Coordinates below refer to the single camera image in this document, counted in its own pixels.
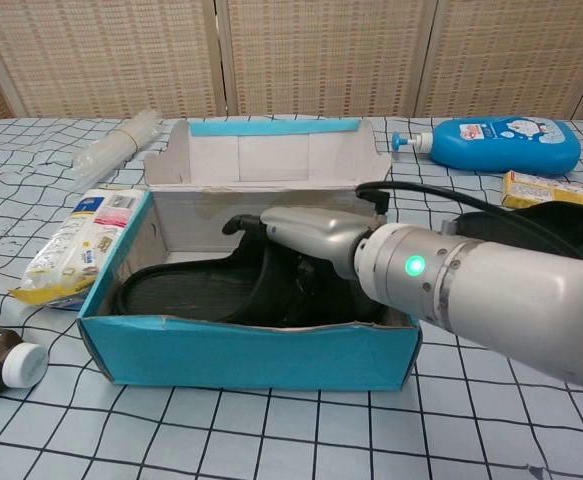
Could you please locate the yellow cardboard packet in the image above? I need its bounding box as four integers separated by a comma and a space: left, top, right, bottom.
500, 169, 583, 210

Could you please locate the blue pump detergent bottle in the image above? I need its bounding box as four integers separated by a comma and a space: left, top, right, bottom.
390, 117, 583, 176

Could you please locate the white and yellow wipes pack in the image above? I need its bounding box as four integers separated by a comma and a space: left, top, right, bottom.
8, 184, 151, 309

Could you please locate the teal cardboard shoe box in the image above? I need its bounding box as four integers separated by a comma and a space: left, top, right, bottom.
76, 118, 423, 392

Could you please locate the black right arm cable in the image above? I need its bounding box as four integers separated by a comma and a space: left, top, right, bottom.
354, 180, 583, 261

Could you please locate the black slipper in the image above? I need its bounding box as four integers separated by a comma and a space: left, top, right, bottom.
115, 213, 390, 329
458, 201, 583, 275

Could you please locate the blue checkered tablecloth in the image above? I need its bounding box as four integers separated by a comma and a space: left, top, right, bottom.
0, 115, 583, 480

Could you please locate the dark juice bottle white cap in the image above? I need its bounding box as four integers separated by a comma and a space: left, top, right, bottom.
0, 324, 50, 399

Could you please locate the woven folding screen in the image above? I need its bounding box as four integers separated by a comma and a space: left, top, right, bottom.
0, 0, 583, 121

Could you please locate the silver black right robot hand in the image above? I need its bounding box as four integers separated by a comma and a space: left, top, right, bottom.
220, 206, 390, 304

